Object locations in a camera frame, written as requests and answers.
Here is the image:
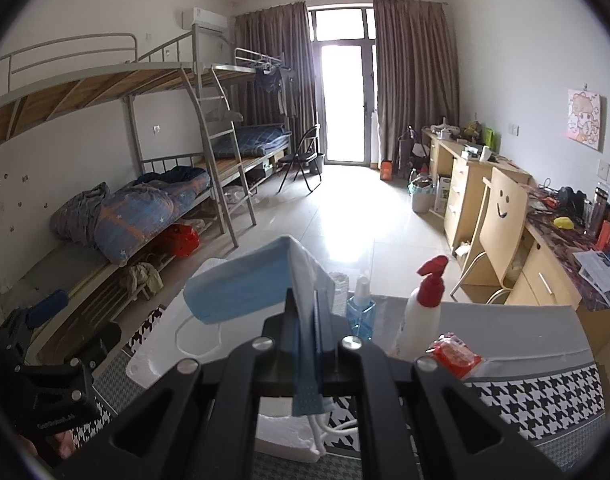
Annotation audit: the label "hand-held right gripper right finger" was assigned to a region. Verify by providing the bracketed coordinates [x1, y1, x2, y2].
[314, 290, 576, 480]

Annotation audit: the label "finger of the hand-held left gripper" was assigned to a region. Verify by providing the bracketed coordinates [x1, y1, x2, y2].
[0, 289, 70, 351]
[27, 322, 123, 376]

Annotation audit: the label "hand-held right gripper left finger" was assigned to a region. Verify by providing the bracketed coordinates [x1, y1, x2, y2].
[52, 287, 302, 480]

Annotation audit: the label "white foam box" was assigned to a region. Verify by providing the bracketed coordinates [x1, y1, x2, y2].
[125, 258, 356, 465]

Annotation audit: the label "blue face mask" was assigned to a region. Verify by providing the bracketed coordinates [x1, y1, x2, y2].
[175, 235, 358, 458]

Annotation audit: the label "person's left hand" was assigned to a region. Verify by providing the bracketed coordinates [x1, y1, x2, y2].
[17, 430, 74, 462]

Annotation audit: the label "blue liquid pump bottle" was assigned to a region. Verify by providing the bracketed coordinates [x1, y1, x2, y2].
[346, 275, 376, 341]

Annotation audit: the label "beige crumpled cloth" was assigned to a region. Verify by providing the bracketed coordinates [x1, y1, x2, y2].
[120, 262, 163, 301]

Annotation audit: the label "white spray bottle red nozzle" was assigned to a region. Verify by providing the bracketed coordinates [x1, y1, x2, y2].
[392, 255, 450, 361]

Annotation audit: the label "blue orange star blanket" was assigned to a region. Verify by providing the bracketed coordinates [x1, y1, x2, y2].
[50, 182, 176, 266]

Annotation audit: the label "red snack packet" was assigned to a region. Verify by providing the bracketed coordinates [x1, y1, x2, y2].
[425, 332, 484, 381]

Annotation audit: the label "red plastic bag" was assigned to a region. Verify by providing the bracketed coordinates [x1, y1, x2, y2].
[160, 225, 200, 258]

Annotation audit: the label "white bucket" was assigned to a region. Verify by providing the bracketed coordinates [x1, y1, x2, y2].
[410, 175, 436, 214]

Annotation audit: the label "black folding chair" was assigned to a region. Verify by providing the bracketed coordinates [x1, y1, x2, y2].
[277, 124, 323, 195]

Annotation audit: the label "grey metal ladder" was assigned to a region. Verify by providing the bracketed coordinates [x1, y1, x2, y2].
[182, 67, 258, 248]

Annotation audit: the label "white carton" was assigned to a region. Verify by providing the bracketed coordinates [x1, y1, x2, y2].
[435, 175, 453, 216]

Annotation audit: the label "dark blue quilt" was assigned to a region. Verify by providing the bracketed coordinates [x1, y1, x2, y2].
[135, 166, 210, 196]

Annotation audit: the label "blue plaid mattress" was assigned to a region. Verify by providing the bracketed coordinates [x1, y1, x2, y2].
[232, 122, 293, 158]

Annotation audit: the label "dark bag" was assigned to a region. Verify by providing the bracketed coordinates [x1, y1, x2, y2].
[397, 127, 430, 181]

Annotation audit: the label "light wooden desk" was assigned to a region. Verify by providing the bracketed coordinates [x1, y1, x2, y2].
[422, 127, 533, 251]

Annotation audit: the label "wooden smiley face chair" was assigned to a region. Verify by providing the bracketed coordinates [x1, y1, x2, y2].
[452, 167, 530, 303]

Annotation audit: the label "houndstooth tablecloth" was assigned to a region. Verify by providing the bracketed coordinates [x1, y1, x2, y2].
[92, 295, 610, 480]

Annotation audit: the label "wooden desk with dark cover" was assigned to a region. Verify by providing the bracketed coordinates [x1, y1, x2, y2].
[505, 200, 610, 316]

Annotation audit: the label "grey hanging cloth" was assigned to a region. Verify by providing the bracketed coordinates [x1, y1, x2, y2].
[205, 105, 243, 123]

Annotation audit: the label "grey metal bunk bed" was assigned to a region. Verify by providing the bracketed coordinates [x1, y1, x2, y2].
[210, 47, 293, 193]
[0, 34, 258, 341]

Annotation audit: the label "glass balcony door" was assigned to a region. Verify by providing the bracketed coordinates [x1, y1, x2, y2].
[307, 6, 378, 166]

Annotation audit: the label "dark hanging clothes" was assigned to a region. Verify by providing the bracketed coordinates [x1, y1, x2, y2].
[255, 67, 283, 93]

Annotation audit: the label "brown curtain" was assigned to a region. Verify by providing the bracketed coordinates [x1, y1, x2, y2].
[234, 1, 322, 161]
[374, 0, 460, 168]

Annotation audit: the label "black headphones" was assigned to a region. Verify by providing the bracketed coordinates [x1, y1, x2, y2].
[557, 186, 586, 221]

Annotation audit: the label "printed paper booklet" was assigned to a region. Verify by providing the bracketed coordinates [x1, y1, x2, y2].
[572, 250, 610, 308]

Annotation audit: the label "dark tall tumbler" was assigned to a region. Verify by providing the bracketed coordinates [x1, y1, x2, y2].
[587, 182, 610, 238]

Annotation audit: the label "white air conditioner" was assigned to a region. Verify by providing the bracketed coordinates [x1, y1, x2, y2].
[181, 7, 229, 31]

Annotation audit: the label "pink wall poster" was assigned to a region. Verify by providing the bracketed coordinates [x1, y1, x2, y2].
[565, 89, 608, 152]

